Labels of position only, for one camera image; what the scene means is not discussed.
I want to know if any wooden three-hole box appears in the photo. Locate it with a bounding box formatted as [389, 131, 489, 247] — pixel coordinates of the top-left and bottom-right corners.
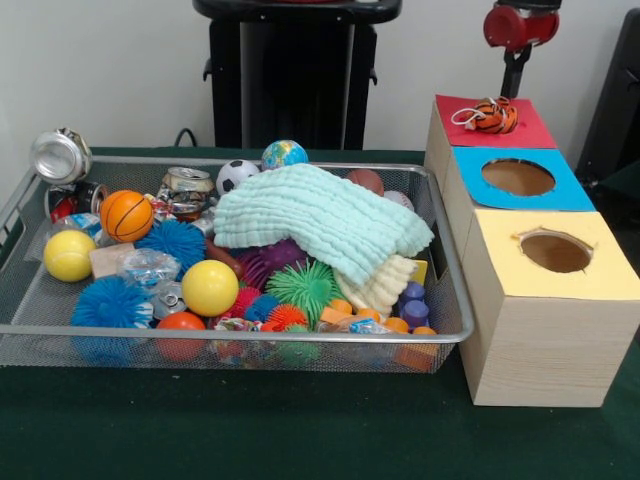
[423, 94, 640, 407]

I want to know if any green spiky ball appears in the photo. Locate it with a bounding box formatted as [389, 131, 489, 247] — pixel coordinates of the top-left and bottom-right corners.
[264, 258, 346, 329]

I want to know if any mint green cloth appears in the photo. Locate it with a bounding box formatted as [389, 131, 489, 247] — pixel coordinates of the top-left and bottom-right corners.
[213, 163, 436, 287]

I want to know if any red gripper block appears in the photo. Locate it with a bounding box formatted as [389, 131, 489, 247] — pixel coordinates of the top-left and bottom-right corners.
[482, 1, 561, 99]

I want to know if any shallow clear mesh bin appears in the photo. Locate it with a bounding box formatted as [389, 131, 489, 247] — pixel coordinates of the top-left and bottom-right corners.
[0, 154, 476, 374]

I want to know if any dark green table cloth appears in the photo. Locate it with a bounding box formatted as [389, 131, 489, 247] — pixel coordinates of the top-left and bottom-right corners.
[0, 145, 640, 480]

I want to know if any black upright stand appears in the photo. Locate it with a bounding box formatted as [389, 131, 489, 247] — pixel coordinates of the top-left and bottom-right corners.
[574, 8, 640, 176]

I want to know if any yellow tennis ball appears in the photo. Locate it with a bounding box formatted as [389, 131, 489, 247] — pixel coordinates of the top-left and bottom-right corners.
[43, 229, 99, 284]

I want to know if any orange basketball toy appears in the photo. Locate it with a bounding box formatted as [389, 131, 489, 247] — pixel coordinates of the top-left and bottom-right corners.
[98, 189, 155, 244]

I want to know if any smooth yellow ball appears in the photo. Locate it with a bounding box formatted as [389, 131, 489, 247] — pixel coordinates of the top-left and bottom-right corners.
[181, 259, 241, 318]

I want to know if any cream waffle cloth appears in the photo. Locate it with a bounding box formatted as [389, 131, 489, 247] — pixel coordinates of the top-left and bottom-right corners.
[333, 254, 420, 319]

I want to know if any blue spiky ball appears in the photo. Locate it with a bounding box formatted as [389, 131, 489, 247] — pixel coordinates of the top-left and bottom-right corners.
[72, 276, 155, 329]
[134, 219, 208, 279]

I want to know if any orange striped tiger plush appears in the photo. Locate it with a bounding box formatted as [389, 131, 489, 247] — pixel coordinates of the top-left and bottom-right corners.
[451, 96, 520, 136]

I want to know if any crushed silver drink can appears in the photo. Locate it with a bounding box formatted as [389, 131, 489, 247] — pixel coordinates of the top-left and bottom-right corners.
[29, 128, 94, 185]

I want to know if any globe print ball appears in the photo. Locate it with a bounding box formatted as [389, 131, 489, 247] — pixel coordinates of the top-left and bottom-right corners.
[262, 139, 310, 170]

